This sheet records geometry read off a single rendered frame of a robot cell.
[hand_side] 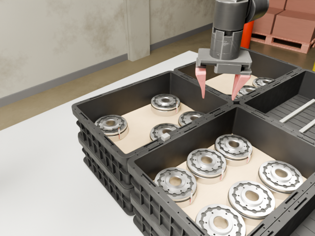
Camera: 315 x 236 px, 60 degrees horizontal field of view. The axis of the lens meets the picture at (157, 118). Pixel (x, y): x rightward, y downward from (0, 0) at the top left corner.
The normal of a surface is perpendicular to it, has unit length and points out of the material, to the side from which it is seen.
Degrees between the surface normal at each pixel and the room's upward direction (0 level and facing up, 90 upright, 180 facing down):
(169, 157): 90
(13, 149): 0
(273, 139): 90
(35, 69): 90
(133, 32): 90
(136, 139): 0
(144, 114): 0
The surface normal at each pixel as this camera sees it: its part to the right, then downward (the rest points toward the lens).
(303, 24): -0.63, 0.44
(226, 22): -0.43, 0.51
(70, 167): 0.00, -0.82
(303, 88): -0.78, 0.36
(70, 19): 0.72, 0.40
